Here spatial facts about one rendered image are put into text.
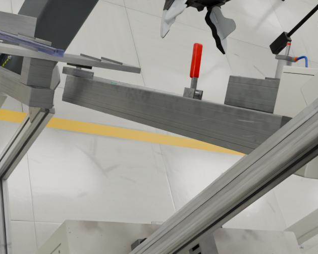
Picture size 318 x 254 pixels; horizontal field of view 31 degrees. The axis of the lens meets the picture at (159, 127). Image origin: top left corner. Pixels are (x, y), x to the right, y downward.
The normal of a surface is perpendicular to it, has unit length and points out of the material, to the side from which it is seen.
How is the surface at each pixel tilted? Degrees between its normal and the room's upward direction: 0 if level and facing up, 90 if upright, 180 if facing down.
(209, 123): 90
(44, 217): 0
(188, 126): 90
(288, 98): 90
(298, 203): 0
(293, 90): 90
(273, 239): 0
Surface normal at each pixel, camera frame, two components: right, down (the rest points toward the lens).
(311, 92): -0.83, -0.14
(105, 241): 0.52, -0.55
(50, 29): 0.25, 0.83
